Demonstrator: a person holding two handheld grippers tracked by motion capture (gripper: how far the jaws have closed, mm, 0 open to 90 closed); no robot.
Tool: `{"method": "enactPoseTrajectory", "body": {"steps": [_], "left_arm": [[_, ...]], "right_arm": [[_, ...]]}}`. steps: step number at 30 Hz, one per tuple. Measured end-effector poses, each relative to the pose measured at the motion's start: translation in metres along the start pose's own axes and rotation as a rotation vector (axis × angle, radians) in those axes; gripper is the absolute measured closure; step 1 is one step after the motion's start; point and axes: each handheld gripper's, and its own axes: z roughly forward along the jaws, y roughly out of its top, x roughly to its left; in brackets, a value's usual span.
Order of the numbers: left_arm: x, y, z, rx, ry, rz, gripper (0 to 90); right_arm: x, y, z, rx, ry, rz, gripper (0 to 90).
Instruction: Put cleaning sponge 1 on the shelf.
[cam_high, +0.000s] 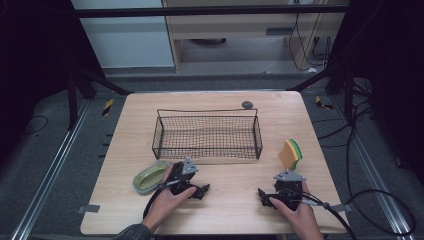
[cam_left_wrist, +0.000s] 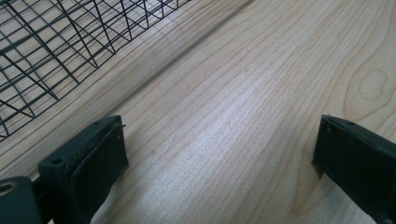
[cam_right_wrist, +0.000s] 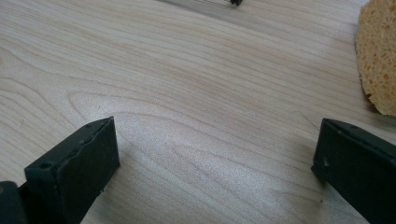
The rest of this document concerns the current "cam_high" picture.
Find black wire mesh basket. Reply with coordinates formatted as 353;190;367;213
151;107;264;161

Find white cabinet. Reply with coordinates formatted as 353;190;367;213
70;0;176;70

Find aluminium floor rail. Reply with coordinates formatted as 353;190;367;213
329;96;418;240
9;99;92;240

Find light wooden desk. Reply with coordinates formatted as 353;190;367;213
161;0;350;73

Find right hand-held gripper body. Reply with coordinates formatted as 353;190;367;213
273;169;307;212

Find grey tape piece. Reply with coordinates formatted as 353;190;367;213
330;203;353;214
76;204;101;214

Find person's right hand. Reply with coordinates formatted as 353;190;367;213
269;181;325;240

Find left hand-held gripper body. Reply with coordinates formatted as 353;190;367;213
165;156;201;196

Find left hand-held gripper cable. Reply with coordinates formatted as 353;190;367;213
142;178;183;220

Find black metal stand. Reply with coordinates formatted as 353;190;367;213
65;64;134;132
286;61;355;122

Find green and yellow sponge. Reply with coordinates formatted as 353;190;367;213
278;138;304;172

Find yellow and black striped tape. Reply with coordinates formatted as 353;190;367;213
314;95;335;111
101;98;115;118

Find green soap dish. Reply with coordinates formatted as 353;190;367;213
132;159;172;197

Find person's left hand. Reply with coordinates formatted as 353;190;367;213
142;163;198;232

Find thin black floor cable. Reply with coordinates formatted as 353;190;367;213
19;114;50;136

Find hand-held gripper cable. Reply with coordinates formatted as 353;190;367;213
142;178;183;220
293;191;359;240

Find right hand-held gripper cable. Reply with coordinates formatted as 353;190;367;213
293;191;359;240

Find black looped floor cable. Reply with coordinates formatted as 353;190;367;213
311;99;418;236

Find black horizontal frame bar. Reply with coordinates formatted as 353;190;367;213
73;4;350;19

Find black hanging cables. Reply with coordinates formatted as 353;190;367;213
287;12;332;72

